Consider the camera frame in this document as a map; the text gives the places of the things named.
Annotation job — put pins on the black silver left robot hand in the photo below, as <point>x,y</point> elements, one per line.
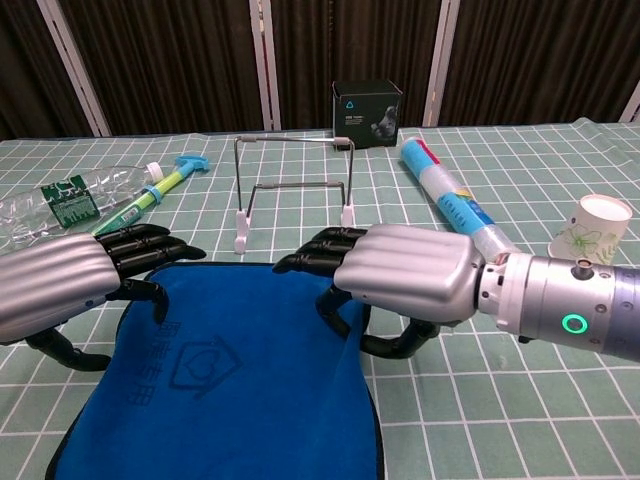
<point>55,280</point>

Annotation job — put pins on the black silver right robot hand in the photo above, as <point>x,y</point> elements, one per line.
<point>410,270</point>

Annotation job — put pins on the blue towel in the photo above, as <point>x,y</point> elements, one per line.
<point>240,400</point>

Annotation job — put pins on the green checkered tablecloth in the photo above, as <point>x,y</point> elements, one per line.
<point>500,400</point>

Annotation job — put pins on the clear plastic water bottle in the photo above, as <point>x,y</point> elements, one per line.
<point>70,197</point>

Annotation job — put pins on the roll of plastic bags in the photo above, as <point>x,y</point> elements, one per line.
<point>445,190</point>

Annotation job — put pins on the green blue water pump toy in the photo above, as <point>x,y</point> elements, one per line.
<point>150,197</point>

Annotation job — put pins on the small black cardboard box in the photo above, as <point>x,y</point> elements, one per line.
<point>365,112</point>

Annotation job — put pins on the white floral paper cup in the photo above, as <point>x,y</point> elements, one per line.
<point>590,225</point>

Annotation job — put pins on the dark brown curtain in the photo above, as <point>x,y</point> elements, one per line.
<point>175,60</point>

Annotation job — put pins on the white partition post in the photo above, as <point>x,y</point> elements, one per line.
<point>75,70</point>
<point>265,65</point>
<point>631,105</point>
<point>442,60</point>

